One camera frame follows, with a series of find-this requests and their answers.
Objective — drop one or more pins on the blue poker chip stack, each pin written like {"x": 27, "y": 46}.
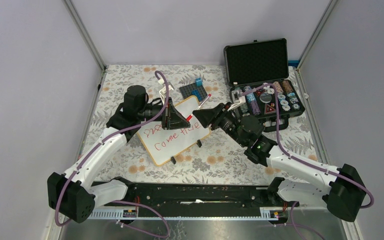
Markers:
{"x": 250, "y": 97}

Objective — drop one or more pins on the floral tablecloth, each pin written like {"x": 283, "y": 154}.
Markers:
{"x": 219, "y": 160}

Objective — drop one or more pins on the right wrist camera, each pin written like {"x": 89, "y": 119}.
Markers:
{"x": 238, "y": 99}

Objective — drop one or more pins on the red triangle dice box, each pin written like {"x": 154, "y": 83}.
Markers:
{"x": 270, "y": 108}

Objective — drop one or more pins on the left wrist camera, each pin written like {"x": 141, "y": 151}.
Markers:
{"x": 163, "y": 91}

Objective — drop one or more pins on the light blue lego brick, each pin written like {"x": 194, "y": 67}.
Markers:
{"x": 199, "y": 82}

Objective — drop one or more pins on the white marker pen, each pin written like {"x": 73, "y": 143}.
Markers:
{"x": 203, "y": 102}

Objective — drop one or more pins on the yellow framed whiteboard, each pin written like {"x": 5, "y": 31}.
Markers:
{"x": 162, "y": 144}

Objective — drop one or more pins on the white cable duct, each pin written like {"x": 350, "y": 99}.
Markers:
{"x": 195, "y": 213}

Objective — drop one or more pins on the red marker cap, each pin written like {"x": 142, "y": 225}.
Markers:
{"x": 189, "y": 117}

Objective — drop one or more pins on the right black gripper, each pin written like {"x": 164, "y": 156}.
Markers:
{"x": 207, "y": 116}

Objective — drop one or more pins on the brown poker chip stack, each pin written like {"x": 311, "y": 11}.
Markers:
{"x": 287, "y": 87}

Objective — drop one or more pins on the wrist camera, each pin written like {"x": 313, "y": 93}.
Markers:
{"x": 238, "y": 99}
{"x": 163, "y": 91}

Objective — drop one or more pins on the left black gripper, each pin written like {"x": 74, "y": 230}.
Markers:
{"x": 172, "y": 119}

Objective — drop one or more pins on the purple poker chip stack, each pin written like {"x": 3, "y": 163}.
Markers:
{"x": 255, "y": 108}

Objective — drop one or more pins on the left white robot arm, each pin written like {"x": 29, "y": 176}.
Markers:
{"x": 72, "y": 192}

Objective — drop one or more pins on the grey lego baseplate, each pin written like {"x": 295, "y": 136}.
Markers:
{"x": 192, "y": 89}

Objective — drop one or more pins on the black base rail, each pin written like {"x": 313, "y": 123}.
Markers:
{"x": 156, "y": 196}

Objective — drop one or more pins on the pink poker chip stack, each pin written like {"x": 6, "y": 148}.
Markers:
{"x": 278, "y": 88}

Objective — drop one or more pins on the black poker chip case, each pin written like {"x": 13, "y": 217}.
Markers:
{"x": 258, "y": 64}

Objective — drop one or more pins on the round dealer button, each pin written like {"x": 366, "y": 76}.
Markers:
{"x": 265, "y": 98}

